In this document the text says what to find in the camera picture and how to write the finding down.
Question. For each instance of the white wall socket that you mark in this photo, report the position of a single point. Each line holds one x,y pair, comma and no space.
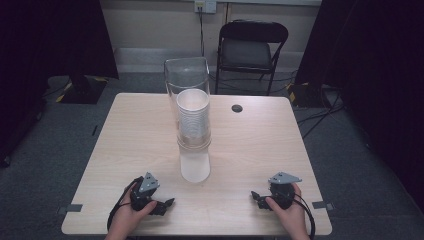
205,5

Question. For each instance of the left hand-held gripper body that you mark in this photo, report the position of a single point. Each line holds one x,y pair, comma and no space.
146,186

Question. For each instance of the grey tape strip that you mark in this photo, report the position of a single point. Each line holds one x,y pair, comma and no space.
70,208
321,205

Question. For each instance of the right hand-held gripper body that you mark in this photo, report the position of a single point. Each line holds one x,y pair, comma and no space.
282,195

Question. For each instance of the clear plastic cup dispenser tube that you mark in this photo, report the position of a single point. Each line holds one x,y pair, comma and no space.
186,75

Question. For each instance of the dark curtain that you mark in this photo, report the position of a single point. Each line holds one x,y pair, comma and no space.
40,50
376,66

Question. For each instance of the stack of white paper cups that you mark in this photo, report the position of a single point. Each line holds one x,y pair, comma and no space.
193,116

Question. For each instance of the black folding chair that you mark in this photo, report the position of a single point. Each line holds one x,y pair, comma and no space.
246,53

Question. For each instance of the person's left hand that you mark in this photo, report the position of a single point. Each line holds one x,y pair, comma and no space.
125,216

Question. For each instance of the person's right hand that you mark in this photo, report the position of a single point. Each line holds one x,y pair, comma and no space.
293,216

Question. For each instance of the black stand base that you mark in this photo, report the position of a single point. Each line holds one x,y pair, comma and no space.
83,90
308,95

